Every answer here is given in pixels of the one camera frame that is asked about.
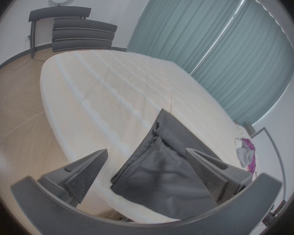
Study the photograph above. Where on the black T-shirt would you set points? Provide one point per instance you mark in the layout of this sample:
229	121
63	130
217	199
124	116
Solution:
161	175

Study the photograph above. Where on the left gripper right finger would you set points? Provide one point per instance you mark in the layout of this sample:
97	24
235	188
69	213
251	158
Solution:
209	177

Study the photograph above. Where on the black chest of drawers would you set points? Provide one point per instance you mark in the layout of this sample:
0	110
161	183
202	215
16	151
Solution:
80	33

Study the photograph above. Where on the grey bedside table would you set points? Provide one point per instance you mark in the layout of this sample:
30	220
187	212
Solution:
250	127

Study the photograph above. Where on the white garment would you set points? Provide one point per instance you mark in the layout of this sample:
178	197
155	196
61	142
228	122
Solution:
239	142

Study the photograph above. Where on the white printed pillow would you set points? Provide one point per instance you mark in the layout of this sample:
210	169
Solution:
240	127

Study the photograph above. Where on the bed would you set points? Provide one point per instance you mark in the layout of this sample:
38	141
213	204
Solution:
112	94

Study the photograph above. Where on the purple satin garment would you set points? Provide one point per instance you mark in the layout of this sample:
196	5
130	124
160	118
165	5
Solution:
252	163

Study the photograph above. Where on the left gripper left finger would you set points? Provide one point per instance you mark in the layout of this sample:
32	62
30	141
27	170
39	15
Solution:
84	180

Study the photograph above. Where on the blue-green curtain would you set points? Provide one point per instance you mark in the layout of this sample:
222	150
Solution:
247	65
181	26

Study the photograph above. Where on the grey knit garment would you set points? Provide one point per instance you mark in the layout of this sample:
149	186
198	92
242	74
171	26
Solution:
246	155

